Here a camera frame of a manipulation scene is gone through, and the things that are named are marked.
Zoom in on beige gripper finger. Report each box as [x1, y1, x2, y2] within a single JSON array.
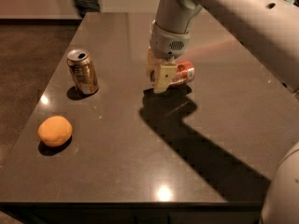
[[153, 58, 178, 93], [146, 49, 161, 86]]

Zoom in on red coke can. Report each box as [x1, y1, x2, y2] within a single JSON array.
[[170, 62, 195, 86]]

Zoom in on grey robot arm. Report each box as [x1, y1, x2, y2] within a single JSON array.
[[146, 0, 299, 95]]

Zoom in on silver gold soda can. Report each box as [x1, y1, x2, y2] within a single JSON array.
[[66, 49, 99, 95]]

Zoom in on orange fruit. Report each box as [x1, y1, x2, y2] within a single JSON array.
[[37, 116, 73, 147]]

